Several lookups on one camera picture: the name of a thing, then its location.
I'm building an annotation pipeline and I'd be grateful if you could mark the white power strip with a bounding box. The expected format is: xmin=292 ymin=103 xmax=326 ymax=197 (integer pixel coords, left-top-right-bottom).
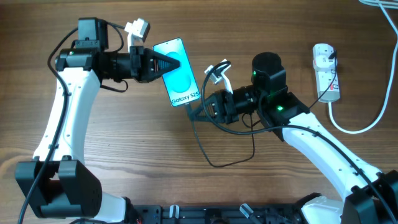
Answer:
xmin=313 ymin=43 xmax=340 ymax=103

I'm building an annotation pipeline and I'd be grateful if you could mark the white USB charger plug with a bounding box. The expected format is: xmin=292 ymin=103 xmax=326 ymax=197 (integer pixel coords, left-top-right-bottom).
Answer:
xmin=313 ymin=55 xmax=337 ymax=72

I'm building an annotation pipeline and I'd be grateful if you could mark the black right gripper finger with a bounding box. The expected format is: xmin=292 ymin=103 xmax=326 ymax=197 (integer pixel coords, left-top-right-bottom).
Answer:
xmin=200 ymin=93 xmax=221 ymax=109
xmin=187 ymin=109 xmax=210 ymax=122

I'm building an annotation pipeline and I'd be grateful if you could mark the black USB charging cable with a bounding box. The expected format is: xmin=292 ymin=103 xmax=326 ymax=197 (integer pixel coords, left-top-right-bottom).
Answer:
xmin=185 ymin=49 xmax=343 ymax=169

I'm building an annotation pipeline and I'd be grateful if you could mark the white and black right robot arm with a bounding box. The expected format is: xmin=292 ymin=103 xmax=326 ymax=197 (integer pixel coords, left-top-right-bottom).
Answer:
xmin=187 ymin=52 xmax=397 ymax=223

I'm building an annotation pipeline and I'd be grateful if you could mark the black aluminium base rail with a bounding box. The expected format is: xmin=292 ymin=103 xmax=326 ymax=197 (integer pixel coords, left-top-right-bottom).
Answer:
xmin=134 ymin=204 xmax=307 ymax=224

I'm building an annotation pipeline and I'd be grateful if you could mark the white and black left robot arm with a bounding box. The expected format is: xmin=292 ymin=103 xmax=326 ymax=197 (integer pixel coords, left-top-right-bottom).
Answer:
xmin=15 ymin=17 xmax=180 ymax=223

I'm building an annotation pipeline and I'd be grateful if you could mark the white power strip cord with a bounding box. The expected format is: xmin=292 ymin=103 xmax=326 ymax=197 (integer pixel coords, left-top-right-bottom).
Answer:
xmin=327 ymin=0 xmax=398 ymax=135

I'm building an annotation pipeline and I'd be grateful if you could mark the blue Samsung Galaxy smartphone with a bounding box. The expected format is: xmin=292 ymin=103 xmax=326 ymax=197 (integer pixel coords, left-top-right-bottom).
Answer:
xmin=152 ymin=38 xmax=200 ymax=107

